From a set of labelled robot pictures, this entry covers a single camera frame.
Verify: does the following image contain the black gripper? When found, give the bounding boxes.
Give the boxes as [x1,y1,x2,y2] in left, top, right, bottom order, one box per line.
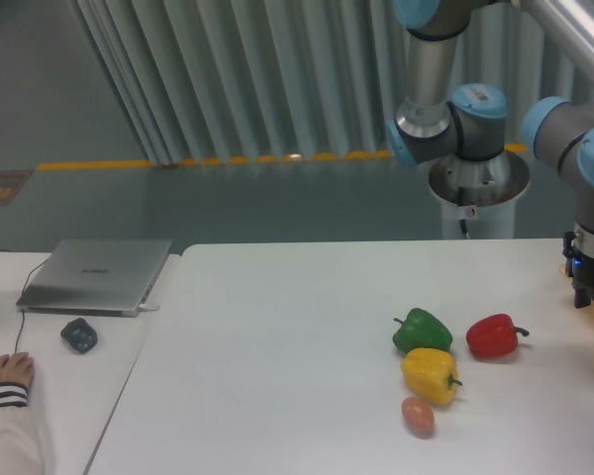
[562,231,594,309]

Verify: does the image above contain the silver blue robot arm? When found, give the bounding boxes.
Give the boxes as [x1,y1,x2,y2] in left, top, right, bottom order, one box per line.
[386,1,594,308]

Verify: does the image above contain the white striped sleeve forearm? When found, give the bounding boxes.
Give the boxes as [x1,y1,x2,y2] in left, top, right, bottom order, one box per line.
[0,383,45,474]

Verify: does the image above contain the person's hand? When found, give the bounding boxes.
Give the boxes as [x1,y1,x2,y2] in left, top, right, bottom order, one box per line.
[0,352,35,389]

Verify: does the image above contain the red bell pepper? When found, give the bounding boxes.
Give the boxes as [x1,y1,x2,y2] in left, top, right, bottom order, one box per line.
[465,314,530,359]

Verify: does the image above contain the yellow bell pepper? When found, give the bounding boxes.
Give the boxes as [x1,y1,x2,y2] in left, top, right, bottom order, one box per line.
[400,347,462,406]

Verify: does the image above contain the green bell pepper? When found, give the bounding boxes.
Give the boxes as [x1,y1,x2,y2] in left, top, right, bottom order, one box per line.
[392,308,452,353]

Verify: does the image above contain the brown egg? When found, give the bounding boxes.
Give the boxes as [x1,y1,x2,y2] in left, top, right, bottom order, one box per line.
[401,397,435,437]

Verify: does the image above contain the pleated grey curtain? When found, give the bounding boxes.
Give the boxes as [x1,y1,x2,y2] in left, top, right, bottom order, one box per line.
[67,0,594,167]

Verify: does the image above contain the silver closed laptop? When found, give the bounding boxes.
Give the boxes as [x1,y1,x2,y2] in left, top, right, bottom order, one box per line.
[16,239,172,318]

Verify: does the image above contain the black small gadget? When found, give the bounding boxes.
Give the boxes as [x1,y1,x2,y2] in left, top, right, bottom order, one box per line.
[60,318,98,354]

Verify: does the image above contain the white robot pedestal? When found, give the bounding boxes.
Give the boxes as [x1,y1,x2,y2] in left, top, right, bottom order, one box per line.
[429,150,530,239]

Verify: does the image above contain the black pedestal cable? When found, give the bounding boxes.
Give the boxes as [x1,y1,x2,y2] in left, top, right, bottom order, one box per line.
[456,186,471,240]

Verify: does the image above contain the black mouse cable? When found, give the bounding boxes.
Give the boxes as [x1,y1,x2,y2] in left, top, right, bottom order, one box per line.
[0,248,54,355]

